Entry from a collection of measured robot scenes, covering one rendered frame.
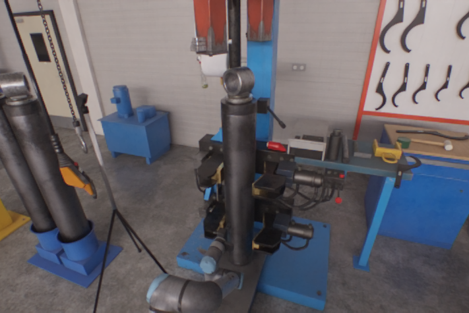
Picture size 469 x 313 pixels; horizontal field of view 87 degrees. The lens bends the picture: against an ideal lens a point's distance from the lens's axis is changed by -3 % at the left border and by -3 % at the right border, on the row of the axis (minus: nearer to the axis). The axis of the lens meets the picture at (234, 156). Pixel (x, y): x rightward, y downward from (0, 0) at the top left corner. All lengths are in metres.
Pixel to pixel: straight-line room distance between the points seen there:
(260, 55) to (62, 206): 1.81
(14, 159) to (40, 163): 0.31
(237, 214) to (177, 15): 2.89
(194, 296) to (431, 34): 3.22
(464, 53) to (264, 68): 2.31
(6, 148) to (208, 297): 1.81
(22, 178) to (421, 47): 3.86
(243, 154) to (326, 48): 2.13
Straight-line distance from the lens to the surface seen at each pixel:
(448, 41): 3.52
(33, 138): 2.06
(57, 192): 2.24
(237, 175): 1.64
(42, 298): 2.73
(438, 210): 2.86
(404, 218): 2.86
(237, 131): 1.49
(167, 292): 1.09
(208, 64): 2.43
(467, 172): 2.70
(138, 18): 4.32
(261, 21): 1.56
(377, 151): 1.95
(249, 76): 1.48
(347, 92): 3.48
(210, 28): 1.27
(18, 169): 2.44
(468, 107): 3.76
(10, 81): 2.03
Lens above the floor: 1.90
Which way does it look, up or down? 28 degrees down
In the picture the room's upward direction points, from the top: 1 degrees counter-clockwise
